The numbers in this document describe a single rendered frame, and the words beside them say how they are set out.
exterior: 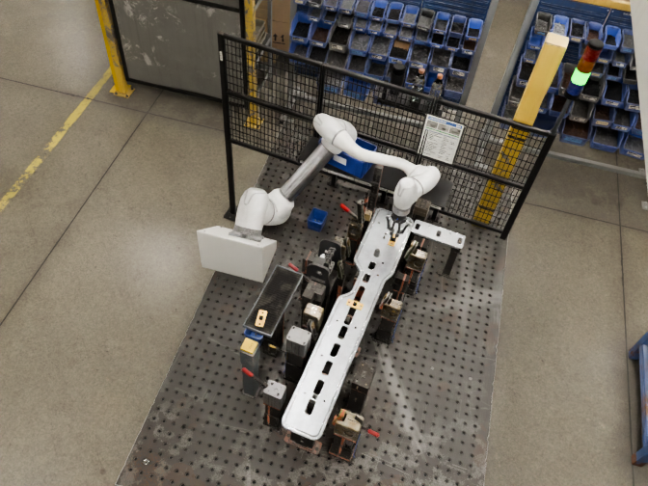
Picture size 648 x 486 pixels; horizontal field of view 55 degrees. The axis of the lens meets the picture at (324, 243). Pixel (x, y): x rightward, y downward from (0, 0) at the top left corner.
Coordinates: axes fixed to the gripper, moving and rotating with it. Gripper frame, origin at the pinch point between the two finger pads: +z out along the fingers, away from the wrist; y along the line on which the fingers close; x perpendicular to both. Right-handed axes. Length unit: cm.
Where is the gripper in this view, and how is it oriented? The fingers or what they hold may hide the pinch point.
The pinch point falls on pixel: (393, 235)
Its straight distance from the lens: 330.1
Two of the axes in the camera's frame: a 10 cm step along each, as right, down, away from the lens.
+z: -0.7, 6.1, 7.9
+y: -9.3, -3.3, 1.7
